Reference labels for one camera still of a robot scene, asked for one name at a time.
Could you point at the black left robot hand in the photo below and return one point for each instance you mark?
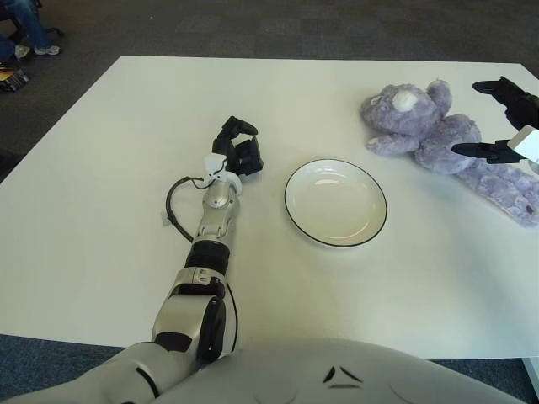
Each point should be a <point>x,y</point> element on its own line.
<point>248,157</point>

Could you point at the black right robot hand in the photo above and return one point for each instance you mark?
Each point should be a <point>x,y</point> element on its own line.
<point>520,105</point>

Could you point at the purple plush bear doll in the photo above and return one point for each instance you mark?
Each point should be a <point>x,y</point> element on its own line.
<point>433,134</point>

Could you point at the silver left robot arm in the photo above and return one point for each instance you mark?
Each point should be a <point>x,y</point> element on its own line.
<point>215,219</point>

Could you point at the white plate black rim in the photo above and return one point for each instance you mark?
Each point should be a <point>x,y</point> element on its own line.
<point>334,204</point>

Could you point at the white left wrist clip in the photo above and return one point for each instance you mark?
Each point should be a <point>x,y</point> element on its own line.
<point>212,164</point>

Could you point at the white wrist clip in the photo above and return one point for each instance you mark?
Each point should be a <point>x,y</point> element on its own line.
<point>212,164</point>
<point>526,143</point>

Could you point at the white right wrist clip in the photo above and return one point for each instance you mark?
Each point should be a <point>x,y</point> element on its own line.
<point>526,143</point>

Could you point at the silver robot torso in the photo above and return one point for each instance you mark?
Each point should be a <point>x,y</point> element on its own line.
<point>337,370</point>

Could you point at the black chair base foot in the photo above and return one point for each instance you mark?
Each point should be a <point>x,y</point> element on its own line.
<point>54,32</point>

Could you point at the grey white sneaker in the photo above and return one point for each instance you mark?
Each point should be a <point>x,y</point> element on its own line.
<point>23,52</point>

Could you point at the blue jeans leg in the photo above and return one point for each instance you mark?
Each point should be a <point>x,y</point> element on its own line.
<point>29,21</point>

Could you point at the white table leg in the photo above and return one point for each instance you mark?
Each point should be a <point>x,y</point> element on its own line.
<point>531,374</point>

